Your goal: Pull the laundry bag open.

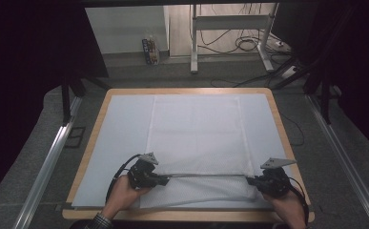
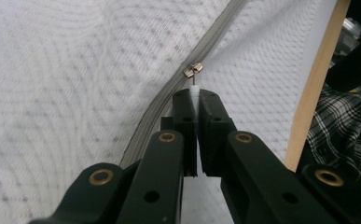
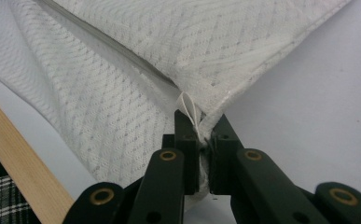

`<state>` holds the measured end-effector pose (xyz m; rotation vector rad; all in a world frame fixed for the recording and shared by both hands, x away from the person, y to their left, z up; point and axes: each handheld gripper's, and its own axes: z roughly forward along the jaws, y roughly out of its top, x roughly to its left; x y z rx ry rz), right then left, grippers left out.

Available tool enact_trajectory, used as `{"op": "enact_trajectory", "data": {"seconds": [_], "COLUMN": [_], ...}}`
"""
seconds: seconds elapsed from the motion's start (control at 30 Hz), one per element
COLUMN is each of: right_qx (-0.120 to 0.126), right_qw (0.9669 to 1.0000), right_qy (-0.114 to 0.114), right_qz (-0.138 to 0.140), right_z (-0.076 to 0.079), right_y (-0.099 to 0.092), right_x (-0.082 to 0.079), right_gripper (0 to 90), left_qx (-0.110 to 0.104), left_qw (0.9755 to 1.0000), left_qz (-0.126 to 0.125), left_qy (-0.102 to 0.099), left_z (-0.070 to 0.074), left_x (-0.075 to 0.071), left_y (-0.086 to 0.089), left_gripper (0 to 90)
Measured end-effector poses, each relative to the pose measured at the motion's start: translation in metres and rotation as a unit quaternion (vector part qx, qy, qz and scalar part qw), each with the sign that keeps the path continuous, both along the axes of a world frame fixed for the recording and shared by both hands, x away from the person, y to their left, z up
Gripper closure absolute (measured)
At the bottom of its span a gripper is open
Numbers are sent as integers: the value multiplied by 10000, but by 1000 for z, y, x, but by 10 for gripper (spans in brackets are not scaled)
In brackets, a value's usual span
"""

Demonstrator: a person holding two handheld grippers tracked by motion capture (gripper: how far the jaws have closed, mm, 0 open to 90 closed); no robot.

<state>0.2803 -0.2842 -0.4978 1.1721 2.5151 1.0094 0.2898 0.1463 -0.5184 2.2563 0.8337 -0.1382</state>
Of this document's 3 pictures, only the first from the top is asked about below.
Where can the person's right hand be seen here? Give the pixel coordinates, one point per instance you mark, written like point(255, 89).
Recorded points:
point(285, 205)

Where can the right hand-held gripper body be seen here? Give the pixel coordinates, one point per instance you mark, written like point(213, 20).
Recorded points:
point(276, 183)

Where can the wooden table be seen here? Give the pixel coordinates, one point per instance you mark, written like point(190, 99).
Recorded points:
point(185, 215)

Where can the dark curtain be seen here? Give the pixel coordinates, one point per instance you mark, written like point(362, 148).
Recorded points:
point(360, 63)
point(23, 79)

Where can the black stand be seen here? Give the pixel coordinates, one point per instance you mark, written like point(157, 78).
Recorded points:
point(325, 98)
point(65, 101)

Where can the white table mat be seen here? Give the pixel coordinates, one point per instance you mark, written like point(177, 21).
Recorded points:
point(125, 133)

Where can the white mesh laundry bag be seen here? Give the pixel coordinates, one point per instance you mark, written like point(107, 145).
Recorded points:
point(198, 133)

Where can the white desk frame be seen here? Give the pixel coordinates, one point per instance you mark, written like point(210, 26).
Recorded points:
point(229, 22)

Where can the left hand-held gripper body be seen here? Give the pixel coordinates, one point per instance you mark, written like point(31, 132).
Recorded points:
point(142, 175)

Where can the black floor frame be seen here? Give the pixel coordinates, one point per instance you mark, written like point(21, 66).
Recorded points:
point(75, 136)

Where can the person's left hand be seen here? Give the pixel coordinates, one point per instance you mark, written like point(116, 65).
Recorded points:
point(125, 194)

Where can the white power strip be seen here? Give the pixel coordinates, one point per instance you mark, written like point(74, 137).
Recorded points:
point(289, 72)

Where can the aluminium floor rail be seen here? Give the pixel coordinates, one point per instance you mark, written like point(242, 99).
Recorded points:
point(344, 152)
point(50, 162)

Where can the colourful printed box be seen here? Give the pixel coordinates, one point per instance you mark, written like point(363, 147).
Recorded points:
point(151, 51)

